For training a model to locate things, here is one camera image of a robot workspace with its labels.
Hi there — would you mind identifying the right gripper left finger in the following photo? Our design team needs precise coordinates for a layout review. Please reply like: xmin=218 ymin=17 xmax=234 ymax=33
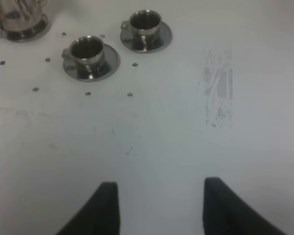
xmin=58 ymin=182 xmax=120 ymax=235

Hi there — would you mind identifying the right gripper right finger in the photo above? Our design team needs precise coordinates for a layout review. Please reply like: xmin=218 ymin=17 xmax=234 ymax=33
xmin=202 ymin=177 xmax=284 ymax=235

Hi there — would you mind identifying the stainless steel teapot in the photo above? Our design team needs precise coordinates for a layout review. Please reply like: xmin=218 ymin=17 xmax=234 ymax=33
xmin=0 ymin=0 xmax=48 ymax=41

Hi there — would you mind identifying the near steel saucer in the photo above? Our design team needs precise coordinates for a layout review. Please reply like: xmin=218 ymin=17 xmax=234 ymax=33
xmin=62 ymin=44 xmax=121 ymax=82

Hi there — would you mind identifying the steel saucer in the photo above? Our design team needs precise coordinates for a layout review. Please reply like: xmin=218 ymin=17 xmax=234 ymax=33
xmin=62 ymin=44 xmax=121 ymax=82
xmin=120 ymin=22 xmax=173 ymax=53

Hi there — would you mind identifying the near steel teacup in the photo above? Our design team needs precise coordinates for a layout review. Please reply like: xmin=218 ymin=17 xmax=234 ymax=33
xmin=62 ymin=36 xmax=105 ymax=67

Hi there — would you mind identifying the steel teacup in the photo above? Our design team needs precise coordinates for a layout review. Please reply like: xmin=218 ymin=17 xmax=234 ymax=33
xmin=121 ymin=10 xmax=162 ymax=37
xmin=62 ymin=36 xmax=105 ymax=67

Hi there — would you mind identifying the far steel saucer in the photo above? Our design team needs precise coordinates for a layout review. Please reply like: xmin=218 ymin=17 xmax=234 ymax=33
xmin=120 ymin=22 xmax=173 ymax=53

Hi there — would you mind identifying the far steel teacup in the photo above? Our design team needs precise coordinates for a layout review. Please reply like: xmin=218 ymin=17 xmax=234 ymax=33
xmin=121 ymin=10 xmax=162 ymax=37

